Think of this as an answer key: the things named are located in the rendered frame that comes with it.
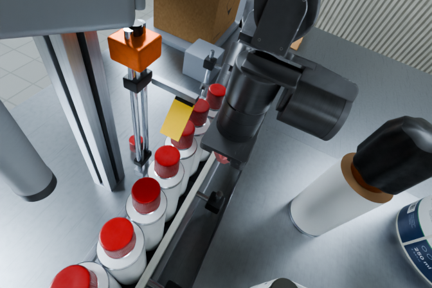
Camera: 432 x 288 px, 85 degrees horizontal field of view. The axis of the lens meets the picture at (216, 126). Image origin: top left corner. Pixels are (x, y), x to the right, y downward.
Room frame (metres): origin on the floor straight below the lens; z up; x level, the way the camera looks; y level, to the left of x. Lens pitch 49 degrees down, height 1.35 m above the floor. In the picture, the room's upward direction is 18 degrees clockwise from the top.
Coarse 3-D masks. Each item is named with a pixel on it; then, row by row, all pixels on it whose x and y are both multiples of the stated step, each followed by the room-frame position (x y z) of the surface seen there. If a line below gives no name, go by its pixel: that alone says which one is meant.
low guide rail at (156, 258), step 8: (208, 160) 0.27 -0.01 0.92; (208, 168) 0.25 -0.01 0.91; (200, 176) 0.23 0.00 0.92; (200, 184) 0.21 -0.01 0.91; (192, 192) 0.19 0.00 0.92; (184, 200) 0.17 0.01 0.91; (192, 200) 0.18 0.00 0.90; (184, 208) 0.16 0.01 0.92; (176, 216) 0.14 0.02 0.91; (176, 224) 0.13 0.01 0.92; (168, 232) 0.11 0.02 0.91; (168, 240) 0.10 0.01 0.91; (160, 248) 0.08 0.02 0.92; (152, 256) 0.07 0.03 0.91; (160, 256) 0.07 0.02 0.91; (152, 264) 0.06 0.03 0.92; (144, 272) 0.05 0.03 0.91; (152, 272) 0.05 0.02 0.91; (144, 280) 0.04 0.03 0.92
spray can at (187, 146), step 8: (184, 128) 0.20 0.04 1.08; (192, 128) 0.21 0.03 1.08; (184, 136) 0.19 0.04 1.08; (192, 136) 0.20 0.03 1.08; (168, 144) 0.20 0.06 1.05; (176, 144) 0.19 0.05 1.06; (184, 144) 0.19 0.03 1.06; (192, 144) 0.21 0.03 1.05; (184, 152) 0.19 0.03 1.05; (192, 152) 0.20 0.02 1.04; (184, 160) 0.19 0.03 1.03; (192, 160) 0.20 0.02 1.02; (184, 168) 0.19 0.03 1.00; (184, 176) 0.19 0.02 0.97; (184, 184) 0.19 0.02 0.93; (184, 192) 0.20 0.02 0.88
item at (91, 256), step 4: (124, 204) 0.12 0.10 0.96; (124, 208) 0.11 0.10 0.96; (120, 212) 0.10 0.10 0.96; (124, 212) 0.11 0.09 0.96; (116, 216) 0.10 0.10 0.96; (120, 216) 0.10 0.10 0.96; (124, 216) 0.10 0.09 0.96; (92, 248) 0.05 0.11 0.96; (92, 252) 0.04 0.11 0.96; (88, 256) 0.04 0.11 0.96; (92, 256) 0.04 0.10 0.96; (96, 256) 0.04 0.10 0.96; (84, 260) 0.03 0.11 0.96; (88, 260) 0.03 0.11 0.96; (92, 260) 0.04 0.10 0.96
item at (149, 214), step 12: (144, 180) 0.11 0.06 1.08; (156, 180) 0.12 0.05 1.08; (132, 192) 0.10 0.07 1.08; (144, 192) 0.10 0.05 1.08; (156, 192) 0.10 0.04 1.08; (132, 204) 0.09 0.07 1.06; (144, 204) 0.09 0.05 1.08; (156, 204) 0.10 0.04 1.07; (132, 216) 0.08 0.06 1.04; (144, 216) 0.09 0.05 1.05; (156, 216) 0.09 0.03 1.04; (144, 228) 0.08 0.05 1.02; (156, 228) 0.09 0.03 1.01; (156, 240) 0.09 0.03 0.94
